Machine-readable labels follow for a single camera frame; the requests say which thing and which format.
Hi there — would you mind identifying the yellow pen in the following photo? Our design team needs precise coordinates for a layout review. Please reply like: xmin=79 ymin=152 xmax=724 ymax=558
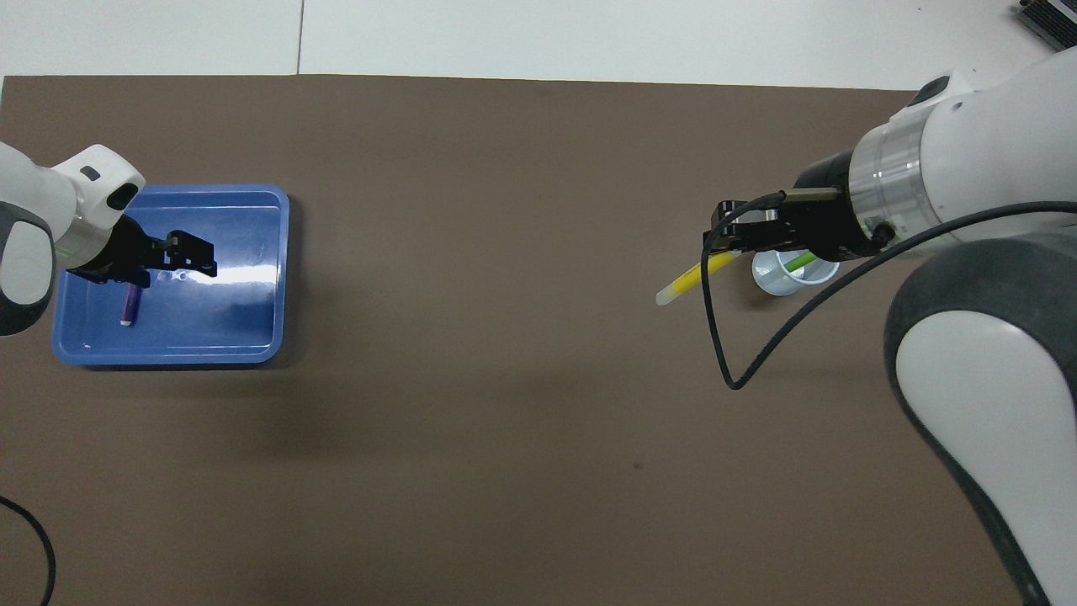
xmin=655 ymin=251 xmax=743 ymax=307

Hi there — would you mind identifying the grey ribbed device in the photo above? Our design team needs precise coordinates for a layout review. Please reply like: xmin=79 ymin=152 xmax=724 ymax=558
xmin=1014 ymin=0 xmax=1077 ymax=56

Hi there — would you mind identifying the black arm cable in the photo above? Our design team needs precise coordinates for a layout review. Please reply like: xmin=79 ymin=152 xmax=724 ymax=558
xmin=0 ymin=495 xmax=57 ymax=606
xmin=700 ymin=192 xmax=1077 ymax=391

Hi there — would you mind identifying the brown table mat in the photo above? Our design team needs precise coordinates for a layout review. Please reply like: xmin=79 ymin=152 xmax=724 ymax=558
xmin=0 ymin=74 xmax=1032 ymax=606

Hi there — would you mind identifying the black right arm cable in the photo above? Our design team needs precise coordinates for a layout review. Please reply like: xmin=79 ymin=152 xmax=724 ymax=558
xmin=700 ymin=192 xmax=1077 ymax=391

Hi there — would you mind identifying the blue plastic tray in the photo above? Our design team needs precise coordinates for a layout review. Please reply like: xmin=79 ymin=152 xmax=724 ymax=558
xmin=52 ymin=183 xmax=290 ymax=367

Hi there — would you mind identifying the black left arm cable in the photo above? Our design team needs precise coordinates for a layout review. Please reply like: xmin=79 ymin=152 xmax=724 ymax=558
xmin=0 ymin=495 xmax=57 ymax=606

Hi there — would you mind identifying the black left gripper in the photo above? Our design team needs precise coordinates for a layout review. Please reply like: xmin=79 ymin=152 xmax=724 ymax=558
xmin=63 ymin=217 xmax=219 ymax=288

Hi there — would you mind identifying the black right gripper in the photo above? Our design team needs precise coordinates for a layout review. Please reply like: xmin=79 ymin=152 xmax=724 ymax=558
xmin=703 ymin=150 xmax=886 ymax=264

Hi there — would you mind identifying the clear plastic cup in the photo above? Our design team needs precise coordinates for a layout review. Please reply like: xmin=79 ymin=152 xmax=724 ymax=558
xmin=751 ymin=248 xmax=841 ymax=297

